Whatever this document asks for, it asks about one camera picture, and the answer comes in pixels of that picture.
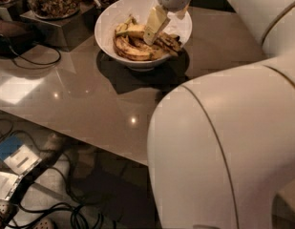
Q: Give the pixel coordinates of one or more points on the white ceramic bowl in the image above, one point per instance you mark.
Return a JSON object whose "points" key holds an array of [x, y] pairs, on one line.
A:
{"points": [[118, 13]]}

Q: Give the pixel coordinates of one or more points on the small banana right side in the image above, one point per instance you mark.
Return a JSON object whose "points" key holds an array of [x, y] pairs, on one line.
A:
{"points": [[175, 36]]}

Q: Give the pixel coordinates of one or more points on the spotted banana with green stem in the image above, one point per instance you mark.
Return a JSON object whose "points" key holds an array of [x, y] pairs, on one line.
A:
{"points": [[164, 40]]}

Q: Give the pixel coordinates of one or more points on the white paper bowl liner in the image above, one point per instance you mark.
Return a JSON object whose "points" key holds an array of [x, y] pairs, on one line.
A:
{"points": [[177, 25]]}

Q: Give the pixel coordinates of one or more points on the large curved spotted banana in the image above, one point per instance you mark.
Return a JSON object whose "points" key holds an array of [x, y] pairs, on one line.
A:
{"points": [[136, 49]]}

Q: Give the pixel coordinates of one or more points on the white paper sheet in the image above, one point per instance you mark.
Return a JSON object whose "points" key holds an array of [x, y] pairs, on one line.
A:
{"points": [[8, 184]]}

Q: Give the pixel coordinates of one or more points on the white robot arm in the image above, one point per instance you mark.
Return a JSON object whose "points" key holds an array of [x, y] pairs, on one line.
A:
{"points": [[221, 146]]}

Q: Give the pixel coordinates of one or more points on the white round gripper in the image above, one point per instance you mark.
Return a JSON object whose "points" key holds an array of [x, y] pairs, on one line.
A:
{"points": [[158, 19]]}

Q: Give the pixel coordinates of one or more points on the black appliance on left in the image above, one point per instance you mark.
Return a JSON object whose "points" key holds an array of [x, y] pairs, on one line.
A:
{"points": [[15, 37]]}

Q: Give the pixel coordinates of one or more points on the grey metal stand block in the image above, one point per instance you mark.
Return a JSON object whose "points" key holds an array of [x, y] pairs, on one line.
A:
{"points": [[68, 33]]}

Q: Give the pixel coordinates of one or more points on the middle spotted banana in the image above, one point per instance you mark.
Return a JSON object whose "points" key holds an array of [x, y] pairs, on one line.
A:
{"points": [[125, 25]]}

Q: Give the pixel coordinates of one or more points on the blue and white box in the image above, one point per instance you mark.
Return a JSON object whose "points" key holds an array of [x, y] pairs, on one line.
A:
{"points": [[18, 156]]}

